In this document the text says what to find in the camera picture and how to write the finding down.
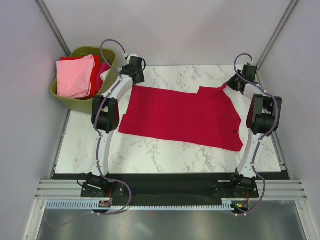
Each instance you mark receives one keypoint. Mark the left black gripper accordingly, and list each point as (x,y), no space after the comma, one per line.
(142,76)

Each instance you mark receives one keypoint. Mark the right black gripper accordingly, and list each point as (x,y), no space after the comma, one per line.
(230,82)

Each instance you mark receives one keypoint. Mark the crimson red t shirt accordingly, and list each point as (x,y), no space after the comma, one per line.
(207,117)

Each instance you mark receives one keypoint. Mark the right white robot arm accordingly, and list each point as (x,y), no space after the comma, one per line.
(263,119)

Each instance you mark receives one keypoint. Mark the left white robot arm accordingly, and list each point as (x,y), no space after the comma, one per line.
(105,117)

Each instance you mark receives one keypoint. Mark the magenta shirt in basket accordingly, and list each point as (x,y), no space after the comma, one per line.
(104,67)

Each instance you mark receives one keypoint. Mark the white cloth in basket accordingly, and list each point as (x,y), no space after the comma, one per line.
(104,75)

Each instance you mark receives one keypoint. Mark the red folded shirt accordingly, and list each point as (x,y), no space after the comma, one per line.
(96,75)

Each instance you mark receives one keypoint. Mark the olive green basket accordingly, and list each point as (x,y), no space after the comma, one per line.
(85,105)

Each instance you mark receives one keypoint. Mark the light pink folded shirt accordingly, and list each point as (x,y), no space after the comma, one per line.
(73,76)

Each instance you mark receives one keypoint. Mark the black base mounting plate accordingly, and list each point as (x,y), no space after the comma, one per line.
(171,189)

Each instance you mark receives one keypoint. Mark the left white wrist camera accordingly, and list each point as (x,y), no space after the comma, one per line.
(128,56)

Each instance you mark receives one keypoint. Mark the right aluminium frame post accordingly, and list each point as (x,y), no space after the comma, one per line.
(278,30)

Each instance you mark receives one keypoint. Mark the aluminium frame post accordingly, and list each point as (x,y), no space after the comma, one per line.
(278,30)
(53,26)

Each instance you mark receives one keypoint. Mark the left aluminium frame post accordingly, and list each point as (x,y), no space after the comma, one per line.
(53,26)

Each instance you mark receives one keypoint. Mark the white slotted cable duct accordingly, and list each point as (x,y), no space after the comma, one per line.
(99,205)

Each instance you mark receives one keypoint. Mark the aluminium extrusion rail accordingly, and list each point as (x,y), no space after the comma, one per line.
(58,190)

